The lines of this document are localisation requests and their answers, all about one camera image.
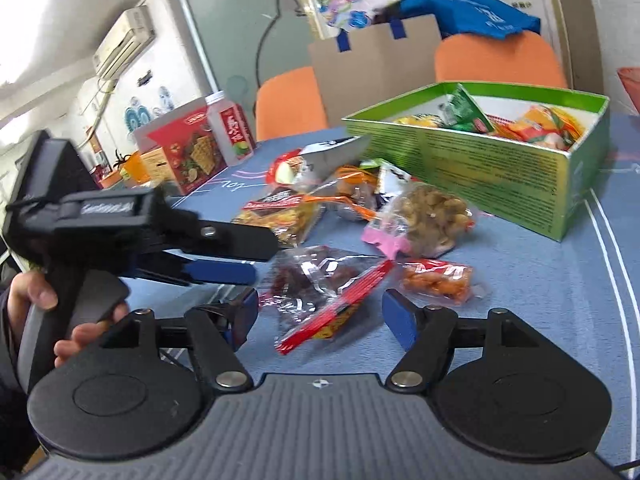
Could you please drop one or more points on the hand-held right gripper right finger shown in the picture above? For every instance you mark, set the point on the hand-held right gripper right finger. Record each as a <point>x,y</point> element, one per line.
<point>400,320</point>

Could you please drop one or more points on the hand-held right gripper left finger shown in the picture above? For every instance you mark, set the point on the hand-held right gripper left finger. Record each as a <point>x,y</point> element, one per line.
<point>246,312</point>

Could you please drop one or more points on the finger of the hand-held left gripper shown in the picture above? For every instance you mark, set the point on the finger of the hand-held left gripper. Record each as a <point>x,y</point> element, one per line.
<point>220,272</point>
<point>235,242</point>

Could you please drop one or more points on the dark red label snack packet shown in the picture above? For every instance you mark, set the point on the dark red label snack packet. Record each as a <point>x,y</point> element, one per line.
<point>280,212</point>

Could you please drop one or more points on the small orange bean packet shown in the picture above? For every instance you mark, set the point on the small orange bean packet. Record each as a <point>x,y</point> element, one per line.
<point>437,280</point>

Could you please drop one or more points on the clear packet of red dates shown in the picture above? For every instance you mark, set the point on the clear packet of red dates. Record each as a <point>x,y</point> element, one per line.
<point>320,280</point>

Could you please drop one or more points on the red puffed snack packet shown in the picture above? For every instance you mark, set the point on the red puffed snack packet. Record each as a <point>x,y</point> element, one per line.
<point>285,167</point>

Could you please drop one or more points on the clear nut packet pink edge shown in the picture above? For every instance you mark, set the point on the clear nut packet pink edge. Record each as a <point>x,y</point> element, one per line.
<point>430,215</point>

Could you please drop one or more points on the orange snack packet dark contents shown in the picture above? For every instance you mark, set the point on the orange snack packet dark contents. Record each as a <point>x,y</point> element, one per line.
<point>350,187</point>

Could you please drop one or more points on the silver snack packet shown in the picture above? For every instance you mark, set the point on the silver snack packet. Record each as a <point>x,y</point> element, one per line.
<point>335,152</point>

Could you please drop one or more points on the green cardboard box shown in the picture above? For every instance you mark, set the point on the green cardboard box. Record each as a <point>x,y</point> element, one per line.
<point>475,170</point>

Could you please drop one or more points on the small green snack packet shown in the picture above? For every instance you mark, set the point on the small green snack packet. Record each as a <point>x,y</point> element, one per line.
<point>465,110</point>

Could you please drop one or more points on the orange white snack packet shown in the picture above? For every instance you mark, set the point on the orange white snack packet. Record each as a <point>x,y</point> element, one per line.
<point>545,127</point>

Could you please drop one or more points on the person's left forearm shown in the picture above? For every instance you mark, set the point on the person's left forearm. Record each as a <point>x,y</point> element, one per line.
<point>7,410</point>

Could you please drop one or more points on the person's left hand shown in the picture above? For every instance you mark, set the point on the person's left hand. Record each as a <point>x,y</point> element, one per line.
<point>32,290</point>

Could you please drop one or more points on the large red cracker box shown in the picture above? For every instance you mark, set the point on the large red cracker box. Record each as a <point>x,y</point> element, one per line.
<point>185,145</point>

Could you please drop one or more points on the red label juice bottle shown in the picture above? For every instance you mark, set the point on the red label juice bottle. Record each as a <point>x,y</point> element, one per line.
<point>232,132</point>

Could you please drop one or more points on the orange chair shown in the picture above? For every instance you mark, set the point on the orange chair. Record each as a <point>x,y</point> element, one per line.
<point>495,60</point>
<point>290,105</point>

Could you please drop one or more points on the blue striped tablecloth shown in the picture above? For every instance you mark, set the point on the blue striped tablecloth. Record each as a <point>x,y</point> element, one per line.
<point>550,310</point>

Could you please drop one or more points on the white air conditioner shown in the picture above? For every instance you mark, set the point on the white air conditioner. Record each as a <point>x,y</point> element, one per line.
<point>122,42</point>

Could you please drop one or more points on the brown cardboard sheet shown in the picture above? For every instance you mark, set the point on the brown cardboard sheet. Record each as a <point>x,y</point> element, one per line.
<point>370,75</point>

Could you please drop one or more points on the blue fabric bag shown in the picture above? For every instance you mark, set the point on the blue fabric bag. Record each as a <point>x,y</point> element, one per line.
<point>475,12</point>

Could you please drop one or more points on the red plastic bowl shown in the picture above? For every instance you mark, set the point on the red plastic bowl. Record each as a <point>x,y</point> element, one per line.
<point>631,87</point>

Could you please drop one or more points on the blue plate wall decoration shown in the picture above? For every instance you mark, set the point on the blue plate wall decoration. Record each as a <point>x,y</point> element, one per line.
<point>137,116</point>

